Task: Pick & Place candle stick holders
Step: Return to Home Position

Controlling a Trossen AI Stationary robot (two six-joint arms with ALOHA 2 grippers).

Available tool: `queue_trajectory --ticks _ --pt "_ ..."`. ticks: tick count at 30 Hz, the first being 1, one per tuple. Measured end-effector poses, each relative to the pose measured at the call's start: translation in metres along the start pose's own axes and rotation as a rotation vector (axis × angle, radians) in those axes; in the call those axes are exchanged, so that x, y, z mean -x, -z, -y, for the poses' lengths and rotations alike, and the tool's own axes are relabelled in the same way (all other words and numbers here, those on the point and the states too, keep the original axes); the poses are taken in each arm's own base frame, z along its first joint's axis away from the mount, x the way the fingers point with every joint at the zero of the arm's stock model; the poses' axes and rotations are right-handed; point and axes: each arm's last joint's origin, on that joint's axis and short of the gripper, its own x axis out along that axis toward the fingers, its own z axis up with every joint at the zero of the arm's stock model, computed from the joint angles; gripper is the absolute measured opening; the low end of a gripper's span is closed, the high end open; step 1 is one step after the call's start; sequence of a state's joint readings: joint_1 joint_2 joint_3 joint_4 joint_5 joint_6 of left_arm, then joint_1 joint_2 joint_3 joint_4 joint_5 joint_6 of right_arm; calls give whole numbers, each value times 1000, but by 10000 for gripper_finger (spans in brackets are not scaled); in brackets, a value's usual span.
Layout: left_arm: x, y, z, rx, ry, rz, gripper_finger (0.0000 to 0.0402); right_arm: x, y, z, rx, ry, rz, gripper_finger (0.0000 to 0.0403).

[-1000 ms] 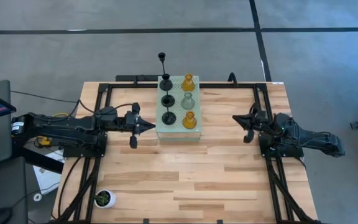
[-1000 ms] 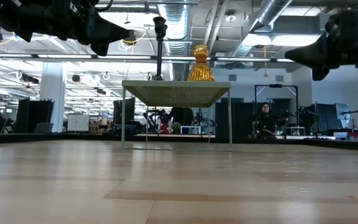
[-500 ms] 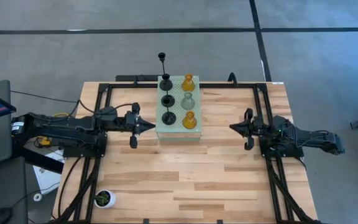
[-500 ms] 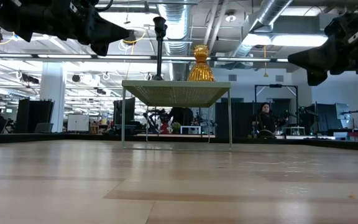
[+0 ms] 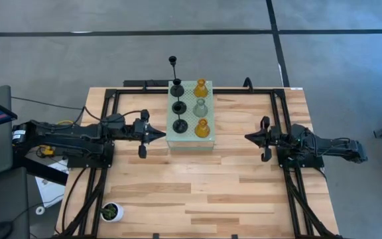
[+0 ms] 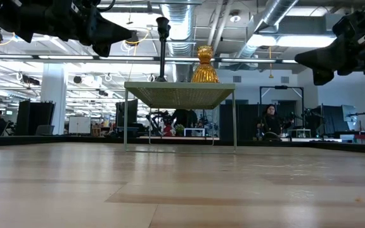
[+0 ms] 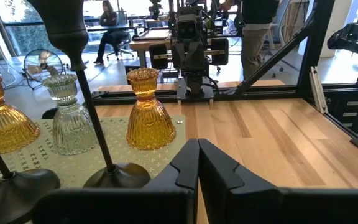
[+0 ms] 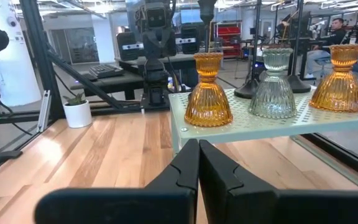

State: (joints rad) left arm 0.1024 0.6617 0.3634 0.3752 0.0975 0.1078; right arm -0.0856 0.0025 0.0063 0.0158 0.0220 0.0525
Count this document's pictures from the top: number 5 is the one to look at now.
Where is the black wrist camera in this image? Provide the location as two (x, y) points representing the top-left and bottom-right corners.
(106, 113), (126, 129)
(290, 123), (312, 144)

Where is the clear glass candle holder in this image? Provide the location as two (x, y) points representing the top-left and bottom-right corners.
(192, 98), (209, 118)

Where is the yellow clamp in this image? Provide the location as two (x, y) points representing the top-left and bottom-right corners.
(38, 145), (56, 157)

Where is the short black candlestick holder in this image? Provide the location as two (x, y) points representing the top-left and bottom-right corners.
(172, 103), (188, 134)

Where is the tall black candlestick holder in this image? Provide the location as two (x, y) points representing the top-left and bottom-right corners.
(168, 55), (185, 98)

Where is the white plant pot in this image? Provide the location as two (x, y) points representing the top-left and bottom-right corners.
(99, 202), (125, 223)

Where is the small green succulent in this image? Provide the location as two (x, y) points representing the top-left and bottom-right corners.
(101, 204), (118, 220)

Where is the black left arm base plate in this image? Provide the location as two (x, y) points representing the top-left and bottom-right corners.
(66, 141), (115, 169)

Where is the amber glass candle holder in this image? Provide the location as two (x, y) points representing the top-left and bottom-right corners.
(194, 118), (211, 139)
(193, 78), (210, 99)

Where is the black aluminium table frame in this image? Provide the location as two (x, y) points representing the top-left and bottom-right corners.
(56, 86), (343, 239)

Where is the medium black candlestick holder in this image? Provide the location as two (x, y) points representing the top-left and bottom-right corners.
(172, 78), (188, 116)

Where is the clear box with perforated top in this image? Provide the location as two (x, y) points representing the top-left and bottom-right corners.
(165, 80), (216, 153)

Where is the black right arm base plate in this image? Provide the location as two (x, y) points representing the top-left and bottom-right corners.
(275, 141), (325, 169)

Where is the black cable loop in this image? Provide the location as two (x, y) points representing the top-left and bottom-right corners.
(242, 76), (255, 92)

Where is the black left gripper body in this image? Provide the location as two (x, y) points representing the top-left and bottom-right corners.
(133, 109), (151, 159)

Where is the thin black cable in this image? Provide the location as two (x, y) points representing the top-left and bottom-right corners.
(11, 96), (86, 111)

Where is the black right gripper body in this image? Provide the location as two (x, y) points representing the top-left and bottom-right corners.
(260, 116), (291, 163)

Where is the thick black cable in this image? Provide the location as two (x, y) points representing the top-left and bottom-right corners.
(60, 167), (89, 235)

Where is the white paper sheet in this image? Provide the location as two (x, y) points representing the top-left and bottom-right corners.
(34, 161), (70, 208)

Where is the black bar behind table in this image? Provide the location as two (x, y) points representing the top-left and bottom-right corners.
(123, 79), (172, 88)

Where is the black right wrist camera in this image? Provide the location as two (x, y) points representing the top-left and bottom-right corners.
(290, 123), (312, 144)

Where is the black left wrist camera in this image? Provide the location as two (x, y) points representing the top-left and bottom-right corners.
(106, 113), (126, 129)

